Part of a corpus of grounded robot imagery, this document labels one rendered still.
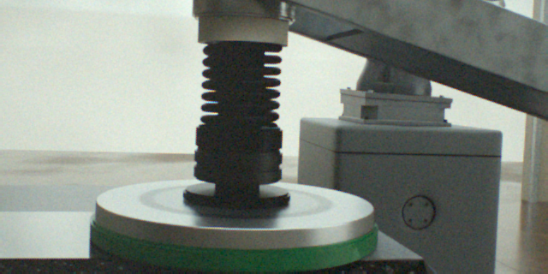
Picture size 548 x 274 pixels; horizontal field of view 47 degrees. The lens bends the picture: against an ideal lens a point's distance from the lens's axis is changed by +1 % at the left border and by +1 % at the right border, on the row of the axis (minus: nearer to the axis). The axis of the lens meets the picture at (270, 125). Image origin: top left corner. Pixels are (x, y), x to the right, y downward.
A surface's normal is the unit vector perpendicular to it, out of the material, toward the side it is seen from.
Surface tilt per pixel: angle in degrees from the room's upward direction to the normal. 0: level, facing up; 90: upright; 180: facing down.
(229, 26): 90
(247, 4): 90
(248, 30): 90
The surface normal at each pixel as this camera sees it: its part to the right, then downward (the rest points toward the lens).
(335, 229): 0.66, 0.07
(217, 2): -0.44, 0.03
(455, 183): 0.17, 0.06
